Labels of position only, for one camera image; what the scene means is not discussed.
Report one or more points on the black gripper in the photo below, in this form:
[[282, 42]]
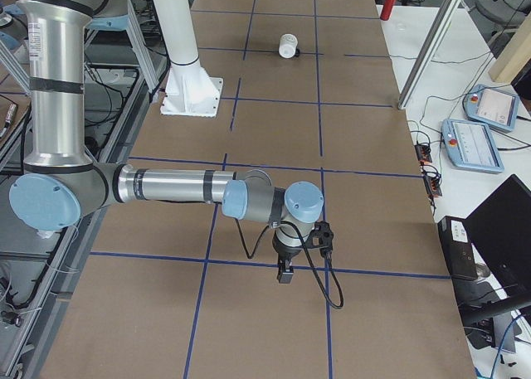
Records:
[[285, 255]]

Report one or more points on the white smiley mug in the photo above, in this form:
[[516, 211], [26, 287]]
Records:
[[288, 46]]

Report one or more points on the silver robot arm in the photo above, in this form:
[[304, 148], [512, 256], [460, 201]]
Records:
[[290, 212]]

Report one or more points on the near orange black adapter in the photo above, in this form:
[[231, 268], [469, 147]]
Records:
[[432, 182]]

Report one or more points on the orange black adapter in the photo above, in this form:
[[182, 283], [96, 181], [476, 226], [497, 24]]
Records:
[[423, 152], [432, 182]]

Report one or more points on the black desktop box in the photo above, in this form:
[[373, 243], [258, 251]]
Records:
[[458, 251]]

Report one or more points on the far orange black adapter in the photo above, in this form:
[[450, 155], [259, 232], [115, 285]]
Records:
[[423, 152]]

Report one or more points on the brown paper table cover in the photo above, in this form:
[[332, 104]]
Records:
[[167, 291]]

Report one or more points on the black computer monitor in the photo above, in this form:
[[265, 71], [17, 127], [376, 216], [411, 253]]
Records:
[[499, 228]]

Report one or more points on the near teach pendant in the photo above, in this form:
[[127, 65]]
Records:
[[470, 146]]

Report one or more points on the teach pendant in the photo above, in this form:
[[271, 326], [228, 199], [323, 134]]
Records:
[[470, 146], [492, 106]]

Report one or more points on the far teach pendant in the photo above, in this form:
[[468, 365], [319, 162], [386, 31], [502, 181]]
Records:
[[492, 106]]

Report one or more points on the red bottle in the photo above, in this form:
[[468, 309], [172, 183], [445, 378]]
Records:
[[387, 9]]

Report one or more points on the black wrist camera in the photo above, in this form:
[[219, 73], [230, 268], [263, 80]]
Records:
[[321, 239]]

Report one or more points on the white camera pedestal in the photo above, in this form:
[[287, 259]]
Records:
[[190, 90]]

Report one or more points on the aluminium side frame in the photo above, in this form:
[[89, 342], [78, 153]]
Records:
[[31, 285]]

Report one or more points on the aluminium frame post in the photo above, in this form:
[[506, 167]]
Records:
[[433, 39]]

